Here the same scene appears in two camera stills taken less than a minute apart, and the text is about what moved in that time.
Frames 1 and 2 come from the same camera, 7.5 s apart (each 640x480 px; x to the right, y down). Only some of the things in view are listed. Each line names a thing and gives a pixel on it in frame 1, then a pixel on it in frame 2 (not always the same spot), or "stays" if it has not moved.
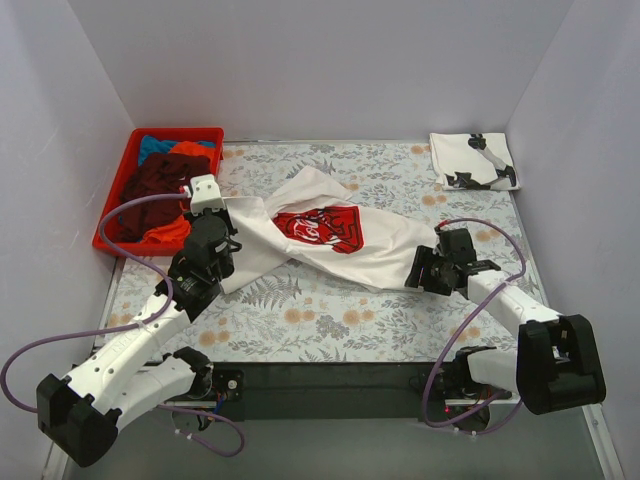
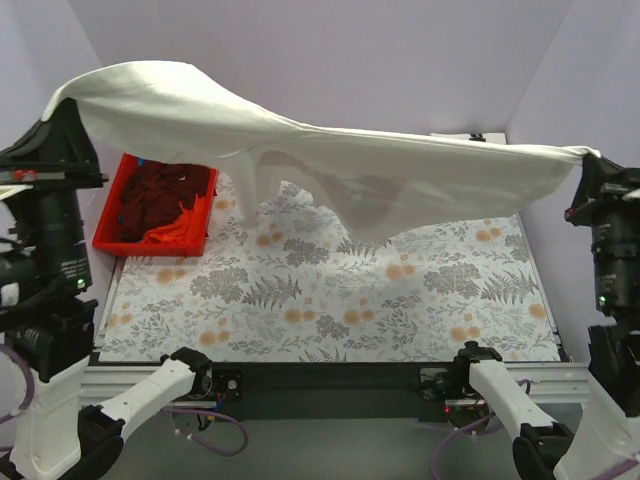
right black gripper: (420, 267) -> (605, 203)
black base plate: (362, 391) stays
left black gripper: (220, 220) -> (55, 176)
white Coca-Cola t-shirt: (312, 221) -> (365, 182)
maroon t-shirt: (156, 174) stays
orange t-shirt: (177, 232) stays
